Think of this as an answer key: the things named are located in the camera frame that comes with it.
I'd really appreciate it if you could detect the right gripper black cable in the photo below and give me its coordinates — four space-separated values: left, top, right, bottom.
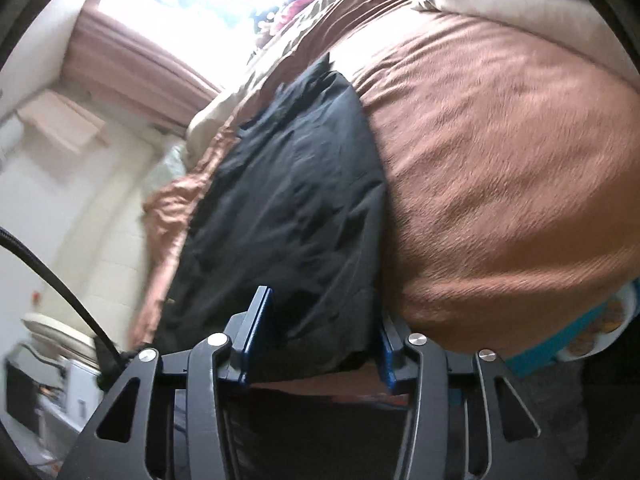
0 226 132 392

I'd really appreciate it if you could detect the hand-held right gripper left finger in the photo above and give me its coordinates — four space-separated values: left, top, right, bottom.
65 285 275 480

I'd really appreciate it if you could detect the black jacket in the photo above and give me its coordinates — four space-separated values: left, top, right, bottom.
150 52 390 386

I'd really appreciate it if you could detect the cream padded headboard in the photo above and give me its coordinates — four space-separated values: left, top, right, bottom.
0 110 168 346

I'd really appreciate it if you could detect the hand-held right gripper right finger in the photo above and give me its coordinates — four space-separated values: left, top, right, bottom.
376 319 547 480

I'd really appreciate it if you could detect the white pillow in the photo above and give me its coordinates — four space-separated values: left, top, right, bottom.
149 144 190 197

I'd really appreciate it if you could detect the teal cartoon bed sheet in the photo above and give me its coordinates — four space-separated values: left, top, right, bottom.
500 280 640 382

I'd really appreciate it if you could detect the brown blanket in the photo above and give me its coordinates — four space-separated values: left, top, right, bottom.
127 0 640 393

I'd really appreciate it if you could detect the pink wooden wall shelf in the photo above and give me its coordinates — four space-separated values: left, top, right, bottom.
17 89 109 157

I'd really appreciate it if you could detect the white cabinet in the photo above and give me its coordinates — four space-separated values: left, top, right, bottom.
37 355 108 442

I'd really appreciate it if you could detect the beige quilt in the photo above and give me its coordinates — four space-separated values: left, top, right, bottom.
186 57 323 142

